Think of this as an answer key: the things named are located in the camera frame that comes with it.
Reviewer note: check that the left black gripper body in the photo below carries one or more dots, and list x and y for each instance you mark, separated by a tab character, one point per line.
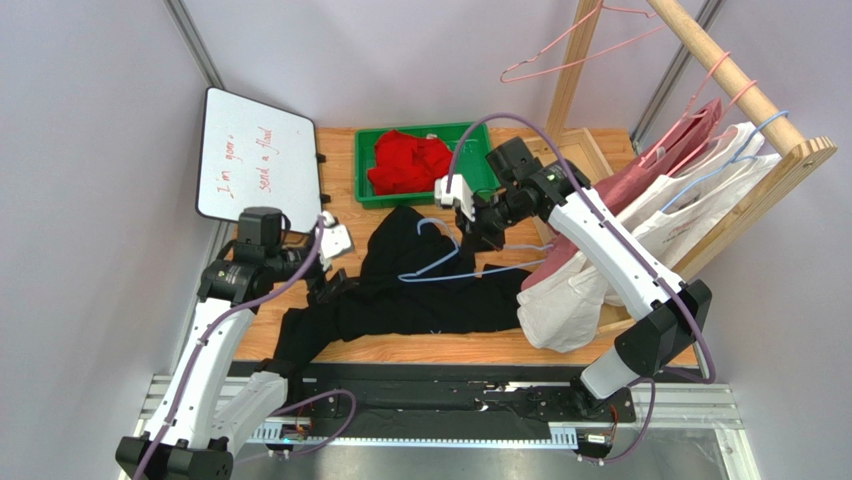
315	276

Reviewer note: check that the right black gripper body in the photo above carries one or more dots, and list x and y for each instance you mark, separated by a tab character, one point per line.
480	222

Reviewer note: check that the blue wire hanger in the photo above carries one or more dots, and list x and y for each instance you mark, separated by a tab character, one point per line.
419	276

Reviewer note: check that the black t shirt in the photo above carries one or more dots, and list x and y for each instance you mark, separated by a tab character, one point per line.
382	304

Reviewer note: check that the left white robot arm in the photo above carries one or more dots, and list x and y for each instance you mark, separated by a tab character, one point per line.
189	436

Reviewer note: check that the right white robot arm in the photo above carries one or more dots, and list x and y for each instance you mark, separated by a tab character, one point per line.
669	312

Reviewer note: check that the red t shirt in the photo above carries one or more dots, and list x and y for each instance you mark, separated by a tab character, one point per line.
407	164

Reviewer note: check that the hanging white t shirt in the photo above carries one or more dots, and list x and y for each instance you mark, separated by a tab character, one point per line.
562	312
673	214

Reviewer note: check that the hanging pink t shirt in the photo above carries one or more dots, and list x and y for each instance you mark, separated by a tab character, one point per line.
621	189

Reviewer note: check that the wooden clothes rack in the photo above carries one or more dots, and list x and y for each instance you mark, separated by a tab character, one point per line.
800	156

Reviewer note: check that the white whiteboard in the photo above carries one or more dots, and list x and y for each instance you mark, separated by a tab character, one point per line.
256	155

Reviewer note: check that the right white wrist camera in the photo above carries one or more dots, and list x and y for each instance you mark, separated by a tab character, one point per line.
453	192

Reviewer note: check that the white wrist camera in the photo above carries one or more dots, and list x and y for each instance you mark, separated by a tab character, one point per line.
336	240
453	192

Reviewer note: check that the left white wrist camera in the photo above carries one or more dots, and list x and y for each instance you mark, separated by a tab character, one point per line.
336	240

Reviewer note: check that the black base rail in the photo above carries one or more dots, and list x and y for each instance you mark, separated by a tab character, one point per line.
450	402

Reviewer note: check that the aluminium frame rail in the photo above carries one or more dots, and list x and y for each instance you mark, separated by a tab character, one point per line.
672	397

